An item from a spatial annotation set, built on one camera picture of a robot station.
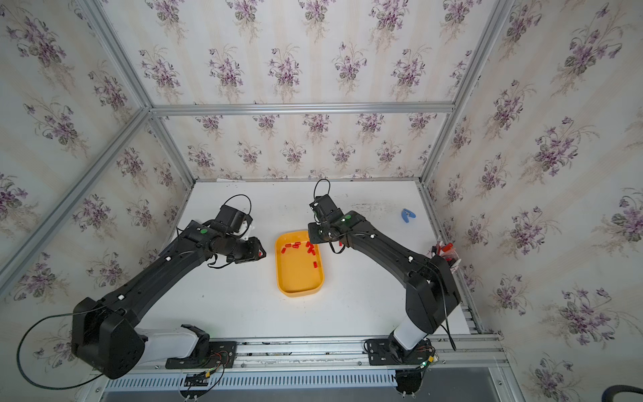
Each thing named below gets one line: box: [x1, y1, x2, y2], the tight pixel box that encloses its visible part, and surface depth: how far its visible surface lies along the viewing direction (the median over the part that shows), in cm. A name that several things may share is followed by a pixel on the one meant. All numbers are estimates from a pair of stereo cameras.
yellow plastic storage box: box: [275, 229, 325, 298], surface depth 94 cm
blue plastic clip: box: [401, 208, 417, 224], surface depth 109 cm
